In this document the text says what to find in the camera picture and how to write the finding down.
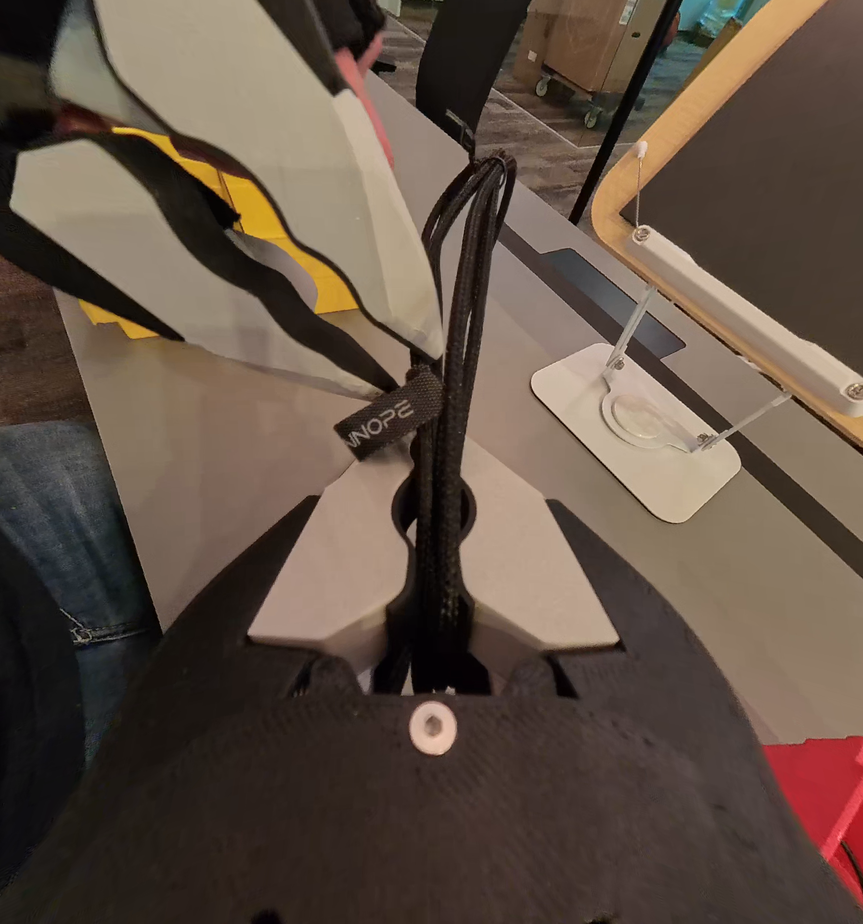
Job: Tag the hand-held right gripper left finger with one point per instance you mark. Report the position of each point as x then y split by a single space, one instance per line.
323 577

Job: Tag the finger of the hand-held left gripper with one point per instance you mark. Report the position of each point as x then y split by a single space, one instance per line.
99 216
258 108

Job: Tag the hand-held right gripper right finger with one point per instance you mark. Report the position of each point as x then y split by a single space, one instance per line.
539 585

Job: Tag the yellow plastic bin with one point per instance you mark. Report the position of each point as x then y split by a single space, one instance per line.
251 209

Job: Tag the red plastic bin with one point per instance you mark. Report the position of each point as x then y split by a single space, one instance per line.
814 794

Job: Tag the person's left hand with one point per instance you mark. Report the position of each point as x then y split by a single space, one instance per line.
370 108

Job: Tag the white metal stand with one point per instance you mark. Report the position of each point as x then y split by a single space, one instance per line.
662 483

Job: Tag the black tilted panel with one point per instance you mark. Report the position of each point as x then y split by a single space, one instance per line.
467 58

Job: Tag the person's jeans leg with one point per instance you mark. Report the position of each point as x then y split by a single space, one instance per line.
56 505

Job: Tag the black pole stand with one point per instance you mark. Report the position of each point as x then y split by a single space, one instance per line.
626 108

